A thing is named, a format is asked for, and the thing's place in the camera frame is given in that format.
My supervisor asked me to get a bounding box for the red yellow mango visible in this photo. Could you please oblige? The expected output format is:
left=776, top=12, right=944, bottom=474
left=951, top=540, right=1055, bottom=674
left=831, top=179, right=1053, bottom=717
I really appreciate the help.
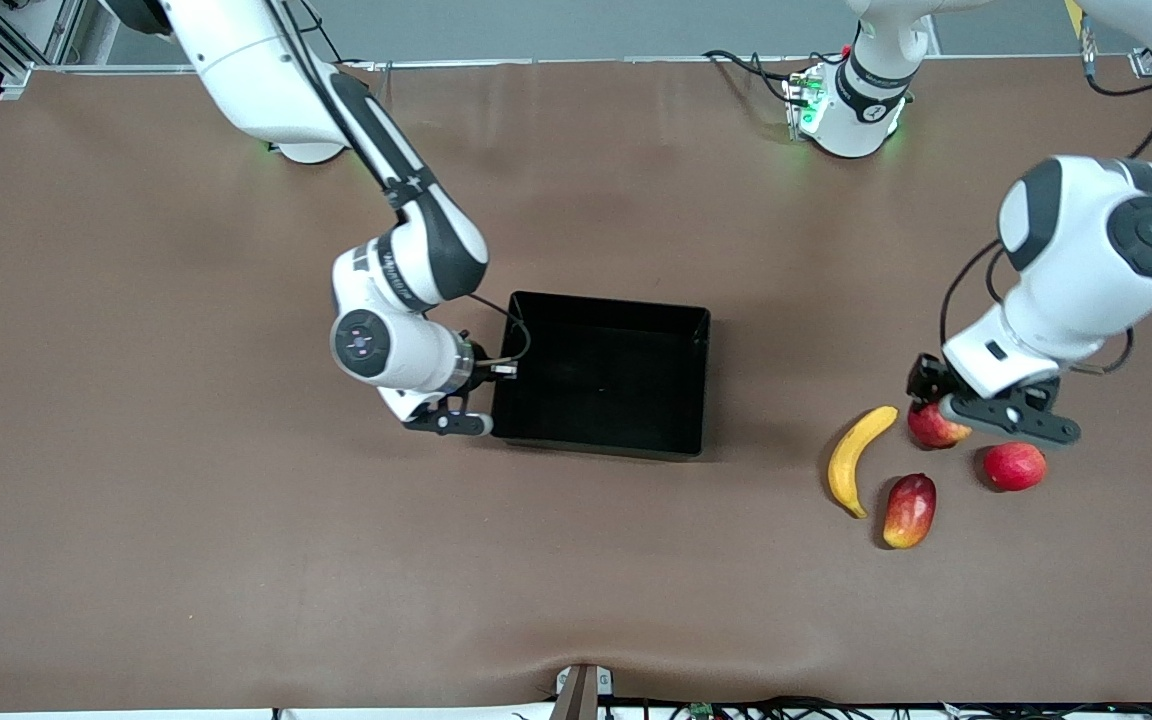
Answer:
left=882, top=473, right=938, bottom=550

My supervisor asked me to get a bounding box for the black arm base cable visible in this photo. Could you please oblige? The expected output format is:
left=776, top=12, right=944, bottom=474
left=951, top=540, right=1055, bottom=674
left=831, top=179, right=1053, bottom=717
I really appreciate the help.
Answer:
left=702, top=45, right=842, bottom=111
left=291, top=0, right=349, bottom=67

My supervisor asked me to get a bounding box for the plain red apple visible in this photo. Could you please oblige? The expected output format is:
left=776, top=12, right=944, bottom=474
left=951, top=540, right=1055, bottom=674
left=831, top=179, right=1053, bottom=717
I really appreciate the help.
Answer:
left=983, top=441, right=1048, bottom=493

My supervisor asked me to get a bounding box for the yellow banana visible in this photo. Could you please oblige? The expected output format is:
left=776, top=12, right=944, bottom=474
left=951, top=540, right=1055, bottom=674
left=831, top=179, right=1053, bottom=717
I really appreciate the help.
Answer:
left=827, top=405, right=900, bottom=519

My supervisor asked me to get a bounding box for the black right arm base cable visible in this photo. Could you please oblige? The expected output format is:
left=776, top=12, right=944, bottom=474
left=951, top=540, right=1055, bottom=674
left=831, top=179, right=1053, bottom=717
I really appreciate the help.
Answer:
left=291, top=0, right=349, bottom=67

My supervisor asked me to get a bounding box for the black plastic box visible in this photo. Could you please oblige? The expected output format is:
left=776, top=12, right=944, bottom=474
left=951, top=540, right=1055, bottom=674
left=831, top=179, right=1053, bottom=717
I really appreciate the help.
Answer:
left=489, top=291, right=712, bottom=462

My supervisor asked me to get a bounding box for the black cable along table edge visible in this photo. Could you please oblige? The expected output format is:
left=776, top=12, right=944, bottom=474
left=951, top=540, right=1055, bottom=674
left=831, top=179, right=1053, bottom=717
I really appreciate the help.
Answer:
left=601, top=693, right=1152, bottom=720

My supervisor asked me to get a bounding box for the brown table cover sheet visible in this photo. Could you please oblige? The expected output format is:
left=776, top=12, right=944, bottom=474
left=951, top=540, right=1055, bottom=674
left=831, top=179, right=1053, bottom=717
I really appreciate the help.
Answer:
left=0, top=55, right=1152, bottom=713

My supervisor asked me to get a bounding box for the red apple with yellow patches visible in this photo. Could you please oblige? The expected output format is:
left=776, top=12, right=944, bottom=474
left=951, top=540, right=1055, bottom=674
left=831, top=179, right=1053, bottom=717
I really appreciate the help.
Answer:
left=907, top=400, right=974, bottom=450

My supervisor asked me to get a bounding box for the metal clamp bracket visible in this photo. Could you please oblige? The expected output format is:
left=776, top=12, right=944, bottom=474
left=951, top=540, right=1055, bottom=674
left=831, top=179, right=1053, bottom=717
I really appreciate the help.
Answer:
left=548, top=663, right=615, bottom=720

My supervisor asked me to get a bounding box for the black left arm base cable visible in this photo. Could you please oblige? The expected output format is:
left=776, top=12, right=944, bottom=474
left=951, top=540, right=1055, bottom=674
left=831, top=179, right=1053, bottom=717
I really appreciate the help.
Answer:
left=702, top=45, right=842, bottom=111

